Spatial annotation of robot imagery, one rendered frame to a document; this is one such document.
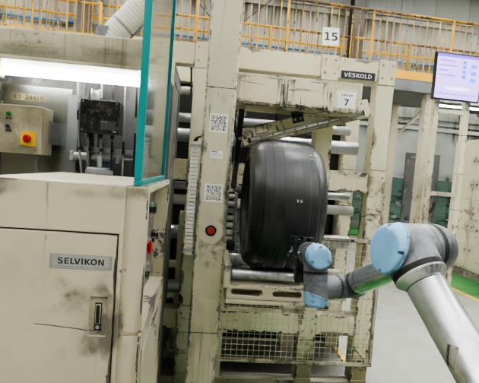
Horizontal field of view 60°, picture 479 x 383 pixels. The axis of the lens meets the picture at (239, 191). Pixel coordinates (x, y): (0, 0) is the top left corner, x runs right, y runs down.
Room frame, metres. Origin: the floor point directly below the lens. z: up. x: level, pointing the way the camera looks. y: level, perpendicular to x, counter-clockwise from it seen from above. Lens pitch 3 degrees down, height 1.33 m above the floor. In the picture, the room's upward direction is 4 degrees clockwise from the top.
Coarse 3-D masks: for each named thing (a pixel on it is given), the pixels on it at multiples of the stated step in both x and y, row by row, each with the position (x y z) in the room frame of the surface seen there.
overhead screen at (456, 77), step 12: (444, 60) 4.96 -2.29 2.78; (456, 60) 4.98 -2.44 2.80; (468, 60) 5.00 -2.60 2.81; (444, 72) 4.96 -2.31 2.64; (456, 72) 4.98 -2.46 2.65; (468, 72) 5.00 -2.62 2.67; (432, 84) 4.98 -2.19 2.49; (444, 84) 4.96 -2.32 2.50; (456, 84) 4.98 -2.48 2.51; (468, 84) 5.01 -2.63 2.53; (432, 96) 4.95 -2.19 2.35; (444, 96) 4.96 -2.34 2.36; (456, 96) 4.99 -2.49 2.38; (468, 96) 5.01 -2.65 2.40
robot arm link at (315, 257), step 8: (304, 248) 1.29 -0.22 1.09; (312, 248) 1.23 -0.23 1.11; (320, 248) 1.22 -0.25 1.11; (304, 256) 1.27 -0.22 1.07; (312, 256) 1.22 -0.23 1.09; (320, 256) 1.22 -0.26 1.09; (328, 256) 1.22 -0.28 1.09; (304, 264) 1.26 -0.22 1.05; (312, 264) 1.22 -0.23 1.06; (320, 264) 1.22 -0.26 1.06; (328, 264) 1.22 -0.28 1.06
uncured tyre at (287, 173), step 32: (256, 160) 1.64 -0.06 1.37; (288, 160) 1.61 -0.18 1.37; (320, 160) 1.66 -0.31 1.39; (256, 192) 1.57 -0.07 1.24; (288, 192) 1.55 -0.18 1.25; (320, 192) 1.57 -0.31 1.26; (256, 224) 1.56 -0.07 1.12; (288, 224) 1.54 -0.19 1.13; (320, 224) 1.56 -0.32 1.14; (256, 256) 1.61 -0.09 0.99
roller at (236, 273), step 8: (232, 272) 1.65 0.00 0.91; (240, 272) 1.65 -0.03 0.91; (248, 272) 1.66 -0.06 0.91; (256, 272) 1.66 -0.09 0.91; (264, 272) 1.66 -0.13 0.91; (272, 272) 1.67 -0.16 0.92; (280, 272) 1.67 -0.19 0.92; (288, 272) 1.68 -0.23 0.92; (272, 280) 1.68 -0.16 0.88; (280, 280) 1.67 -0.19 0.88; (288, 280) 1.67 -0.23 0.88
